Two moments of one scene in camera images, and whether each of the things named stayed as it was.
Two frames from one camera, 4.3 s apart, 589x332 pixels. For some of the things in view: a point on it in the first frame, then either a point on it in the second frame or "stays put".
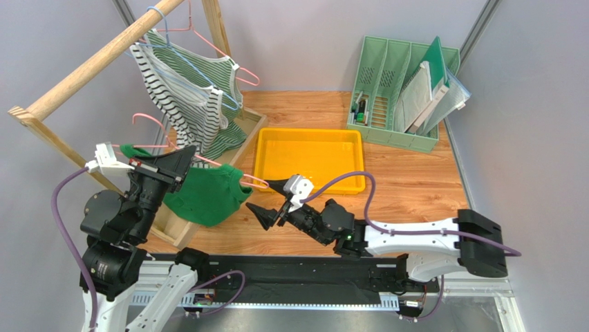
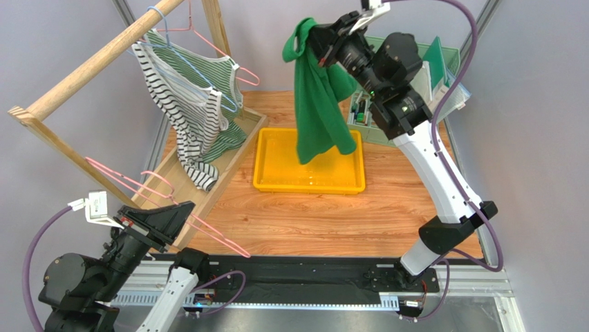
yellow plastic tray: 323,155 stays put
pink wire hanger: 248,180 to 205,231
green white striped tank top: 216,72 stays put
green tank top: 209,194 to 319,91
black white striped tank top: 194,111 stays put
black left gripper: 171,167 to 156,225
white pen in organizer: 357,107 stays put
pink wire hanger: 242,75 stays put
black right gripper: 281,215 to 335,41
